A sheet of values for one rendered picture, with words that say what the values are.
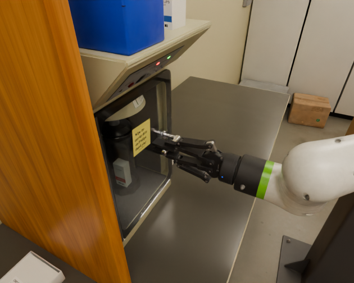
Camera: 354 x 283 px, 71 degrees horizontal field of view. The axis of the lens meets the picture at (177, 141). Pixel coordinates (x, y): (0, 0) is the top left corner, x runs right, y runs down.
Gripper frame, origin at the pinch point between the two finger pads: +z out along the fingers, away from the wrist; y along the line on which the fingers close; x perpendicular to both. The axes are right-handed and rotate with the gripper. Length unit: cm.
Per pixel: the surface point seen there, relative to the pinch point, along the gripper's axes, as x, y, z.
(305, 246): -81, -118, -63
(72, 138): 29.1, 22.1, -2.6
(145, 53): 16.2, 30.8, -6.7
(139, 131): 6.3, 8.3, 3.4
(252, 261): -54, -120, -33
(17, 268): 36.7, -22.1, 23.6
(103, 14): 19.4, 36.1, -2.8
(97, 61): 21.2, 30.3, -1.9
